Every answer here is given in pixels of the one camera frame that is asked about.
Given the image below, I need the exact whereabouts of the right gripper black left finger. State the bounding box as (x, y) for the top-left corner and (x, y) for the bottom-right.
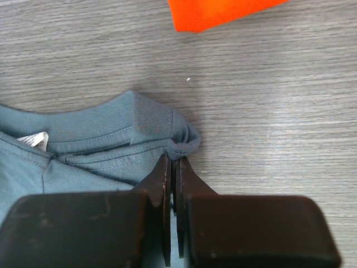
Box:
(1, 155), (171, 267)

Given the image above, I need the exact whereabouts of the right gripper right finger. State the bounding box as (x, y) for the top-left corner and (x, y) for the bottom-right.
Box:
(175, 158), (342, 267)

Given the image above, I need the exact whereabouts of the grey-blue t shirt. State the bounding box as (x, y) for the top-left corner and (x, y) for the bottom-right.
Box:
(1, 91), (201, 217)

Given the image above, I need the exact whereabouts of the orange t shirt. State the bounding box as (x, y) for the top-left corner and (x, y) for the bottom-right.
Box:
(168, 0), (286, 32)

